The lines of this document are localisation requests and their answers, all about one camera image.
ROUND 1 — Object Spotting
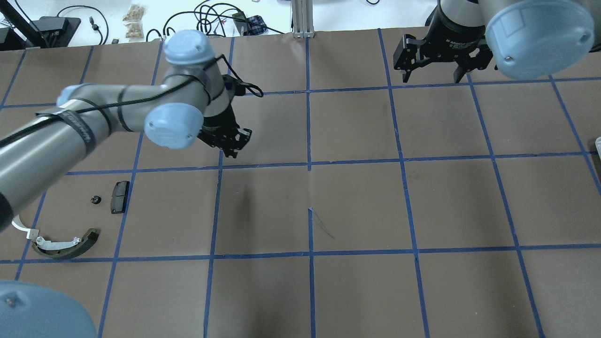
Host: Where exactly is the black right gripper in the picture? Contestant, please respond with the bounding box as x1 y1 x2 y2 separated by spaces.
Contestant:
393 9 493 84

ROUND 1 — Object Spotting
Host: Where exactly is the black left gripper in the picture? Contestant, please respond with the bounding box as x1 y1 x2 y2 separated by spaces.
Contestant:
197 104 253 158

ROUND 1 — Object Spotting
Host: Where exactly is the olive brake shoe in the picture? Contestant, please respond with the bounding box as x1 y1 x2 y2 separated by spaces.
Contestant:
31 228 100 261

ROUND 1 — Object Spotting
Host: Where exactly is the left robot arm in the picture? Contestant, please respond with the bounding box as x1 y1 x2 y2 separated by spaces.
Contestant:
0 30 263 229

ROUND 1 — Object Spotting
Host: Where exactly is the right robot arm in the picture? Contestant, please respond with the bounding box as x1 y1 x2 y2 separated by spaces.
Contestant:
393 0 600 83

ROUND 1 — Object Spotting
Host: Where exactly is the aluminium frame post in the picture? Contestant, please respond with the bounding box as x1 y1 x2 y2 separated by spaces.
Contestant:
290 0 315 38

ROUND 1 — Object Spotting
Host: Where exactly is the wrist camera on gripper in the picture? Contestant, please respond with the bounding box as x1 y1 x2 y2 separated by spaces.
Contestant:
223 74 247 100

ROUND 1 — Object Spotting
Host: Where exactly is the white curved plastic bracket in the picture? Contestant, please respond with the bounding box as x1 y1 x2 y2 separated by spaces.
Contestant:
11 215 39 240

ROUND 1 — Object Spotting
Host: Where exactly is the black brake pad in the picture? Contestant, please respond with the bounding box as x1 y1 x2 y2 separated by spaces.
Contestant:
111 180 130 214

